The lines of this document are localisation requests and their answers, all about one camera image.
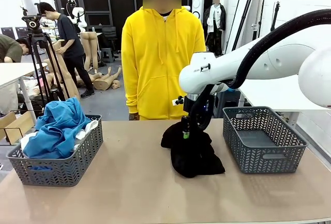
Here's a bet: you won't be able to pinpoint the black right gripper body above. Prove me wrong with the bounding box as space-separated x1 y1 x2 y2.
182 96 209 125

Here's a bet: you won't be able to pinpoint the black garment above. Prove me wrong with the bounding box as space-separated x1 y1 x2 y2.
160 122 226 179

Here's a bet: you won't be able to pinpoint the white garment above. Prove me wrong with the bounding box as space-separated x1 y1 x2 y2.
20 120 99 152

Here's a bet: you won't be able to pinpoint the person right forearm yellow sleeve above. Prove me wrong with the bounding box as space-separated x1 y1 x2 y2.
121 66 142 115

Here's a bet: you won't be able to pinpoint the person in yellow hoodie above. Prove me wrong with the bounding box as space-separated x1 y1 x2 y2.
121 0 207 121

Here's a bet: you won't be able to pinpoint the white table with brown bag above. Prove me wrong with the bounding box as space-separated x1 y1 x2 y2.
237 75 331 129

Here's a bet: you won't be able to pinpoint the grey plastic woven basket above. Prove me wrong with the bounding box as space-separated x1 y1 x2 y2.
222 106 309 175
6 114 104 187

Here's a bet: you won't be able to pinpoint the tan lying mannequin torso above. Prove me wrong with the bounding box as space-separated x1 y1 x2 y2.
89 66 123 91

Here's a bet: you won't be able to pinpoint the dressed mannequin white shirt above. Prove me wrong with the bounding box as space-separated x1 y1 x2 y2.
203 0 228 57

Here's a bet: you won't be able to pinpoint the black leaning tripod poles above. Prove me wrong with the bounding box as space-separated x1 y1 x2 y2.
223 0 262 56

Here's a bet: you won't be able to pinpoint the white tall cylinder appliance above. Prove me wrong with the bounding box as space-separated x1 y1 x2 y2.
191 0 205 19

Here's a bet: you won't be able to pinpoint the tan mannequin legs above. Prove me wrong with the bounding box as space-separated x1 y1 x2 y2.
80 31 100 72
48 39 81 101

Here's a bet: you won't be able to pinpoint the black leaning stand pole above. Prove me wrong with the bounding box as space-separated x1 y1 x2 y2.
254 0 268 40

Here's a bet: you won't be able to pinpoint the black upright light stand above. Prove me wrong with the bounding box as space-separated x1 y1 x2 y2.
270 1 282 32

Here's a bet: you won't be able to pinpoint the person in black clothes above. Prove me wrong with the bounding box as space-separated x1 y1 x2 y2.
38 2 95 99

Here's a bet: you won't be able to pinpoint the white and black background robot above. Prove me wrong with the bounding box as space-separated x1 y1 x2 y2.
66 0 88 33

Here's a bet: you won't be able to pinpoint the cardboard box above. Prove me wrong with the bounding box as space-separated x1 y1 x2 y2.
0 111 34 144

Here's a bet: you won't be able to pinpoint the person in olive top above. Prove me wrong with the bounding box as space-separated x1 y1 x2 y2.
0 34 29 64

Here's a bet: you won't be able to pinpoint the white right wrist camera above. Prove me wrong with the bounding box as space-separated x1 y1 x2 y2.
172 95 186 106

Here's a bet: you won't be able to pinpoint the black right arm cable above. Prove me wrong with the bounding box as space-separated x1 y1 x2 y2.
189 8 331 132

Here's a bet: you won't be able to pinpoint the black tripod with camera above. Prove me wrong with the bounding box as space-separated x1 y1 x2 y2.
22 3 70 103

